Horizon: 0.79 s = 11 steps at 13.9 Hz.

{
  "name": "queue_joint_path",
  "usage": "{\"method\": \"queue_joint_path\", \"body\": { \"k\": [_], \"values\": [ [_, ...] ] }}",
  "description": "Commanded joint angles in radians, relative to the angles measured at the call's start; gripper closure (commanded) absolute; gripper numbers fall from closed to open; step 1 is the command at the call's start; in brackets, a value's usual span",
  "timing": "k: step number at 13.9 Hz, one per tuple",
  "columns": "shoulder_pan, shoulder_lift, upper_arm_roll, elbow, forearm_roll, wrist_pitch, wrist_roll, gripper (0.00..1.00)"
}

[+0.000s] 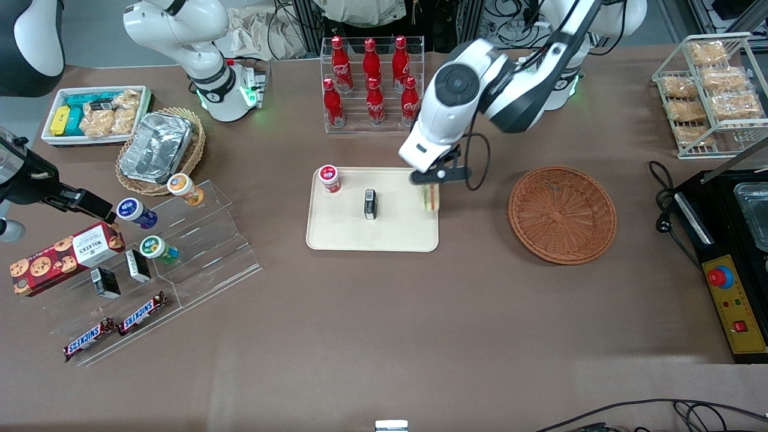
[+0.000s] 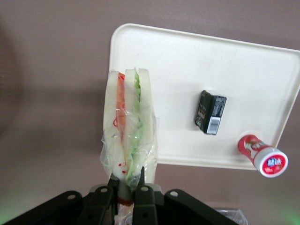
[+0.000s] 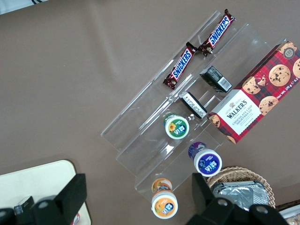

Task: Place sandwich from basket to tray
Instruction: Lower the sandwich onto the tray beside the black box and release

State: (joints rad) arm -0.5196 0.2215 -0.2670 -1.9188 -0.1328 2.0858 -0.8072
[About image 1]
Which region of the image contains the clear acrylic step display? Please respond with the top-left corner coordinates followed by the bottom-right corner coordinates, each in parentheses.
top-left (48, 179), bottom-right (263, 367)

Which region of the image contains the beige plastic tray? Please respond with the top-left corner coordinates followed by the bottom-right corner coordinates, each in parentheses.
top-left (306, 167), bottom-right (440, 253)

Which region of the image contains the small blue-lid can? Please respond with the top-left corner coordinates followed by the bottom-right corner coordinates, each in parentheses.
top-left (116, 197), bottom-right (158, 230)

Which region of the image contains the black floor cable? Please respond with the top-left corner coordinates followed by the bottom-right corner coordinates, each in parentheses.
top-left (534, 398), bottom-right (768, 432)

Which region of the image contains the white rectangular bin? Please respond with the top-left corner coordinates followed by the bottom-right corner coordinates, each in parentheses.
top-left (41, 85), bottom-right (154, 148)

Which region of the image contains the white wire rack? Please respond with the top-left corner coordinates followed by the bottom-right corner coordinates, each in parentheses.
top-left (652, 32), bottom-right (768, 160)

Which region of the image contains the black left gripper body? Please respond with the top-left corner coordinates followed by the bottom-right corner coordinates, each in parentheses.
top-left (410, 146), bottom-right (473, 185)

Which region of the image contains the small red-lid can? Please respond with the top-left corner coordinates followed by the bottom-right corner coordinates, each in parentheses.
top-left (318, 165), bottom-right (341, 194)

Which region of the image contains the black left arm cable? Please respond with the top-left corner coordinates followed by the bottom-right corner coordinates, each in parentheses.
top-left (461, 131), bottom-right (491, 192)

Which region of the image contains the round brown wicker basket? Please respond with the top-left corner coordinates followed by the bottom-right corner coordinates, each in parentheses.
top-left (508, 166), bottom-right (617, 265)

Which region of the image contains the black machine with yellow panel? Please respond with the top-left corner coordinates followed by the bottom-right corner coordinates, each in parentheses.
top-left (671, 168), bottom-right (768, 365)

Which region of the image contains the diagonal metal bar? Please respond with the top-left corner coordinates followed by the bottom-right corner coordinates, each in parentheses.
top-left (701, 137), bottom-right (768, 184)

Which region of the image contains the oval tan wicker basket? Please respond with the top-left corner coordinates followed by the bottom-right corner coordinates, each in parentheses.
top-left (116, 107), bottom-right (206, 197)

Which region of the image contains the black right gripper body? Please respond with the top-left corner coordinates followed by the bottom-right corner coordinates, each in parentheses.
top-left (0, 127), bottom-right (85, 208)

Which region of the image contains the red cookie box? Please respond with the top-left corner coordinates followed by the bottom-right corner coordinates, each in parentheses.
top-left (10, 221), bottom-right (127, 298)

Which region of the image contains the clear acrylic bottle rack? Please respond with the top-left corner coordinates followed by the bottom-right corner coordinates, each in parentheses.
top-left (320, 35), bottom-right (425, 134)

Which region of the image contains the snickers bar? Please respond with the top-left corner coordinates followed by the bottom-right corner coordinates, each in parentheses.
top-left (63, 317), bottom-right (116, 362)
top-left (117, 292), bottom-right (169, 336)

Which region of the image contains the small orange-lid can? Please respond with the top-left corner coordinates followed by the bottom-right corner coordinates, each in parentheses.
top-left (167, 173), bottom-right (205, 206)

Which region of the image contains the steel pan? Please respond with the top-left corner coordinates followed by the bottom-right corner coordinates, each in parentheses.
top-left (734, 182), bottom-right (768, 253)

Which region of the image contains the red cola bottle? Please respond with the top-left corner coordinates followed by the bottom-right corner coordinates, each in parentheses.
top-left (323, 78), bottom-right (346, 128)
top-left (363, 38), bottom-right (383, 85)
top-left (392, 35), bottom-right (412, 91)
top-left (401, 76), bottom-right (420, 126)
top-left (366, 77), bottom-right (386, 125)
top-left (331, 36), bottom-right (352, 92)

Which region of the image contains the beige cloth garment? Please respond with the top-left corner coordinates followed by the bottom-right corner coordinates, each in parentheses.
top-left (312, 0), bottom-right (410, 28)

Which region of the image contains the aluminium foil tray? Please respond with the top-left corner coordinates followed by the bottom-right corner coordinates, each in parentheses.
top-left (119, 112), bottom-right (194, 185)

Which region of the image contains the black power cable with plug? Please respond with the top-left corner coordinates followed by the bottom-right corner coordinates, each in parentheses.
top-left (647, 160), bottom-right (704, 272)

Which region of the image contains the small green-lid can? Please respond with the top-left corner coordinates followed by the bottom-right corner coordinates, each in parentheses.
top-left (140, 236), bottom-right (179, 265)

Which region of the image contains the crumpled brown paper bag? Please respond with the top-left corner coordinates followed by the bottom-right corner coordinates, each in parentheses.
top-left (227, 5), bottom-right (308, 61)

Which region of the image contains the aluminium frame post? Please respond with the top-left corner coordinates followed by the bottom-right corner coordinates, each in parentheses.
top-left (293, 0), bottom-right (328, 58)

